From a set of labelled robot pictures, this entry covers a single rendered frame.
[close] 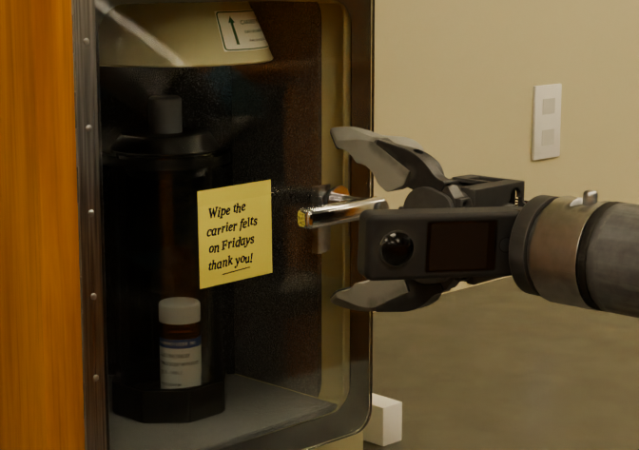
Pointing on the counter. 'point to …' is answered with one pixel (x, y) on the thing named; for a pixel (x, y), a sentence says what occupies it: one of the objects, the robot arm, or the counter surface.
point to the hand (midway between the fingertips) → (326, 216)
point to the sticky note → (234, 233)
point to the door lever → (338, 209)
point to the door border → (89, 210)
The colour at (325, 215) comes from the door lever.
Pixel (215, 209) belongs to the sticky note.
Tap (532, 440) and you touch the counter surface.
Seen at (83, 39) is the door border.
